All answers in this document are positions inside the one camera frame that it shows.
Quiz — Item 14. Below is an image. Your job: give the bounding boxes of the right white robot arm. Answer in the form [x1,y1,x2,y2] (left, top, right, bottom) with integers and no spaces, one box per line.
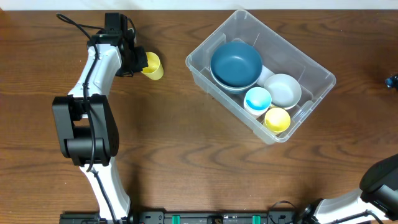
[295,154,397,223]

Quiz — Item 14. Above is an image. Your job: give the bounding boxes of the dark blue bowl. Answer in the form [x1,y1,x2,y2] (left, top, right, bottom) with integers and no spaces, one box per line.
[211,73,257,95]
[210,42,262,89]

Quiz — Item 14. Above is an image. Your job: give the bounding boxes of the light blue cup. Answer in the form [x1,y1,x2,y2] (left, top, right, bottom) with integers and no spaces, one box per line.
[244,87,272,111]

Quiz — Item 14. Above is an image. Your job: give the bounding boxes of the clear plastic storage container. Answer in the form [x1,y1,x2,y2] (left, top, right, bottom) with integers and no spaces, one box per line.
[185,10,336,144]

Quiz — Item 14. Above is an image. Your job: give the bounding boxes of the yellow cup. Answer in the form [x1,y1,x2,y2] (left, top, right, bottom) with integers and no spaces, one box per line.
[263,108,291,134]
[141,52,164,80]

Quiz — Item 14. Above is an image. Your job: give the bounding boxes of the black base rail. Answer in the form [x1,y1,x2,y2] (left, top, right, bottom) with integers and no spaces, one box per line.
[58,210,312,224]

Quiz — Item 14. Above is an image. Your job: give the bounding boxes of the white label in container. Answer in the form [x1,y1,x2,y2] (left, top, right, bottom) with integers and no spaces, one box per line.
[256,65,275,87]

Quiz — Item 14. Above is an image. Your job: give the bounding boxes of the light blue bowl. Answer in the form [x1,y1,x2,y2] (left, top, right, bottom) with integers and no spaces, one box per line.
[264,73,302,110]

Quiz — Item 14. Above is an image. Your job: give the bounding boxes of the black cable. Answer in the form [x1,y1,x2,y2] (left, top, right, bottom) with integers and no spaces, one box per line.
[267,200,385,224]
[55,12,118,224]

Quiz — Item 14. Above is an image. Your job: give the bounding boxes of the right black cable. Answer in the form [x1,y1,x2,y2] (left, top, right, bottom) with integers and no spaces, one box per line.
[267,200,385,224]

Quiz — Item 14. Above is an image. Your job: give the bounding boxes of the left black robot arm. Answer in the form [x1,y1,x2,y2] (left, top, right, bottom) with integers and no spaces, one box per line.
[52,12,149,223]

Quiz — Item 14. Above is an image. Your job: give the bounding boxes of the cream white cup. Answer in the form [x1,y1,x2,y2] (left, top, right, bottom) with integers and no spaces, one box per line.
[244,102,268,119]

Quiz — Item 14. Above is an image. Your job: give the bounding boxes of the left black cable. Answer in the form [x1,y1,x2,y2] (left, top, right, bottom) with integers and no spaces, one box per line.
[55,12,118,224]

